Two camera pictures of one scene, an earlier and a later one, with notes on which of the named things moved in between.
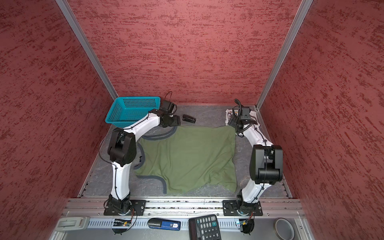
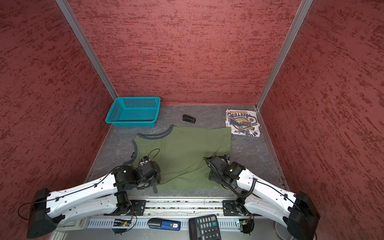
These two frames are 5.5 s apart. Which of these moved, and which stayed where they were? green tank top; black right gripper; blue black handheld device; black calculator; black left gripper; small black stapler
Moved: black left gripper; black right gripper
Stayed: blue black handheld device; black calculator; green tank top; small black stapler
